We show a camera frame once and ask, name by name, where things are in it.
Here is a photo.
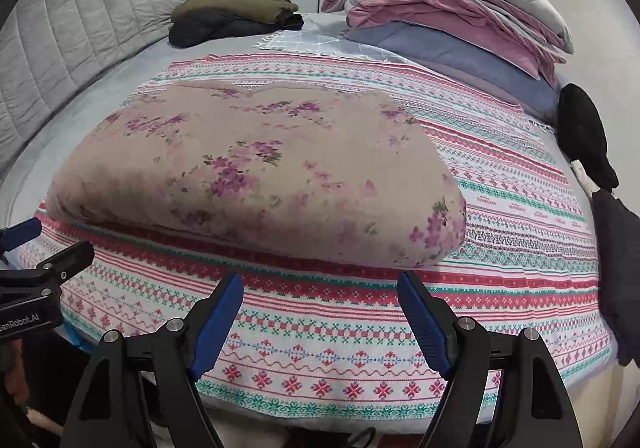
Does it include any pink striped patterned blanket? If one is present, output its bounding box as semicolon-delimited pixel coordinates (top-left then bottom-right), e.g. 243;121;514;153
10;52;616;421

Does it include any beige floral padded jacket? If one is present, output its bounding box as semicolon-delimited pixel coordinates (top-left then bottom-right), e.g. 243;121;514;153
45;80;468;269

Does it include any dark grey garment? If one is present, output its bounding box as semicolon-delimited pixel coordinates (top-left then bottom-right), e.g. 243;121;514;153
591;189;640;366

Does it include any olive green jacket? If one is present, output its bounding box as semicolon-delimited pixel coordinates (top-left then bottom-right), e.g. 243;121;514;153
171;0;300;24

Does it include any mauve pillow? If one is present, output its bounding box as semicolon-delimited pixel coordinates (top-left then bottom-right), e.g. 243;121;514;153
415;55;556;126

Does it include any bed with grey sheet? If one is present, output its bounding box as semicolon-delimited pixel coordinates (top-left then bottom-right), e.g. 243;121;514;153
0;10;621;429

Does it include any small black cloth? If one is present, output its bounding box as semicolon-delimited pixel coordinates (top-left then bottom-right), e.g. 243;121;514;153
270;0;305;32

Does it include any pink folded quilt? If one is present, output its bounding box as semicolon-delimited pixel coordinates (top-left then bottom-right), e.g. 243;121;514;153
320;0;568;81

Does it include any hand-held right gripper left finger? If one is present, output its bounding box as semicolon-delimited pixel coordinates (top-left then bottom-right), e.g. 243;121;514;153
60;272;245;448

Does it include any white patterned cloth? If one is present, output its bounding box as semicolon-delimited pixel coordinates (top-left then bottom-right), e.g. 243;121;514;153
570;159;601;201

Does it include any dark navy puffer jacket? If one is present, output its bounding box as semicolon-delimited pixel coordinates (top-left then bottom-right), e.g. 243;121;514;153
168;10;281;48

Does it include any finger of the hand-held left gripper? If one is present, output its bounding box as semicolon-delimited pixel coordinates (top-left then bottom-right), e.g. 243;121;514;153
0;217;43;265
15;241;96;296

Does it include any black knit garment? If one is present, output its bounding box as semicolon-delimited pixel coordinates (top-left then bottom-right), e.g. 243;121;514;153
557;84;620;191

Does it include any white fringed cloth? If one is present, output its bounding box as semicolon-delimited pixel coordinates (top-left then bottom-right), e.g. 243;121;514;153
255;30;416;64

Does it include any grey quilted headboard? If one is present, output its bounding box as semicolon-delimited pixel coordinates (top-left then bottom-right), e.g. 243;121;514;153
0;0;218;173

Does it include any blue pillow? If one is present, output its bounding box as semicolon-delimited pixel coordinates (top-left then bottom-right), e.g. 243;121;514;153
345;22;561;121

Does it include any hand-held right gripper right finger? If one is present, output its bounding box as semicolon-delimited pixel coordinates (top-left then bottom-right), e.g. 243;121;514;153
396;270;583;448

